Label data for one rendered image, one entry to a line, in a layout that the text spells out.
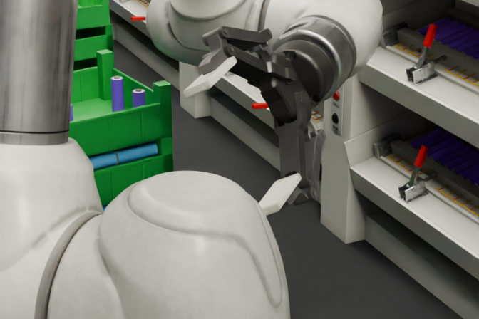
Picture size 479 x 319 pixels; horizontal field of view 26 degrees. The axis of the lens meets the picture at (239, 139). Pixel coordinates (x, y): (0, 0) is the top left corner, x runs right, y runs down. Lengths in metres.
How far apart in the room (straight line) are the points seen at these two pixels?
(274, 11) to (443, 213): 0.55
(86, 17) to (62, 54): 1.70
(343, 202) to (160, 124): 0.50
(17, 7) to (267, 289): 0.32
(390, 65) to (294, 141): 0.64
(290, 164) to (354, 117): 0.73
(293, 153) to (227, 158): 1.16
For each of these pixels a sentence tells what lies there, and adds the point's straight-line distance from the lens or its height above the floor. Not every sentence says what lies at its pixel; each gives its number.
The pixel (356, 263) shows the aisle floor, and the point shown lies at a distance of 1.82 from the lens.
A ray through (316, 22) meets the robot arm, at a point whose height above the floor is 0.56.
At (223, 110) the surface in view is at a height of 0.04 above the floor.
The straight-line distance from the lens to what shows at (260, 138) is 2.23.
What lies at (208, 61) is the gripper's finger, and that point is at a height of 0.57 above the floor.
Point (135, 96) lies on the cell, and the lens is 1.47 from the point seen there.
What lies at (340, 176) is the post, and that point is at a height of 0.12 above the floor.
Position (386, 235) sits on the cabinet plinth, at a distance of 1.83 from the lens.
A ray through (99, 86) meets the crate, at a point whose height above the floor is 0.34.
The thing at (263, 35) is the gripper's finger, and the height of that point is 0.57.
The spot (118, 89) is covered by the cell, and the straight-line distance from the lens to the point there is 1.53.
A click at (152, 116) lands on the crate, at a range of 1.47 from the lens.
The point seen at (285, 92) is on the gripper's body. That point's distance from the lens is 1.09.
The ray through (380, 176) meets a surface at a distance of 1.78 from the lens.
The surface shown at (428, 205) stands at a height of 0.16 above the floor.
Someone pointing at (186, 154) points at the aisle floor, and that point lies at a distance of 2.25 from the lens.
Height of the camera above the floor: 0.88
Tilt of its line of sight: 22 degrees down
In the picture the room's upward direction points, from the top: straight up
